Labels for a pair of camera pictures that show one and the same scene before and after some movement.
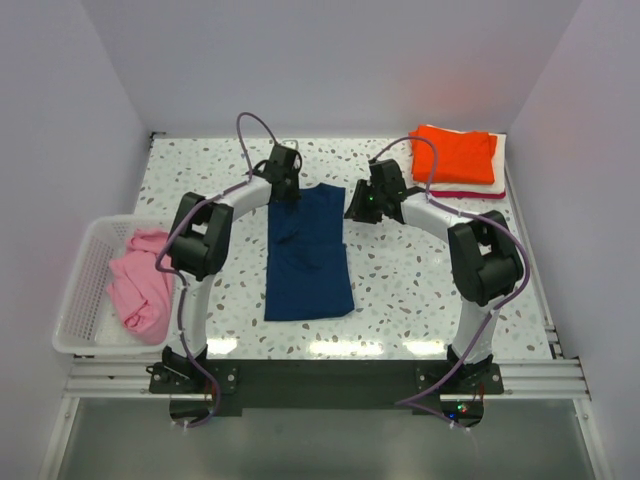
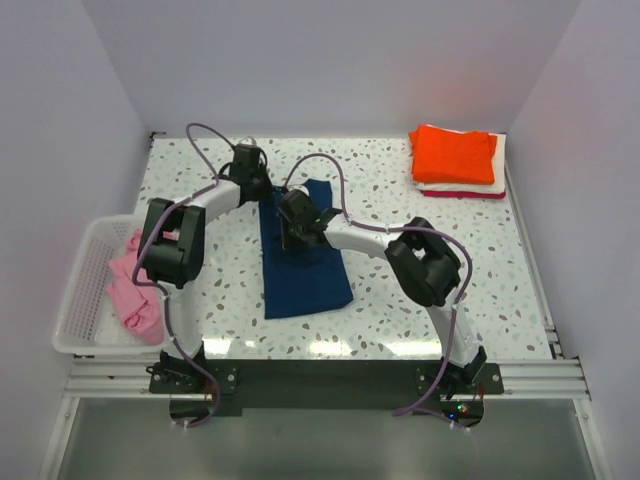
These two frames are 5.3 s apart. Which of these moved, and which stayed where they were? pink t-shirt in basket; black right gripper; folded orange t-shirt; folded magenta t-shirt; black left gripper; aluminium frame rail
Moved: black right gripper; black left gripper
Stayed: folded orange t-shirt; aluminium frame rail; folded magenta t-shirt; pink t-shirt in basket
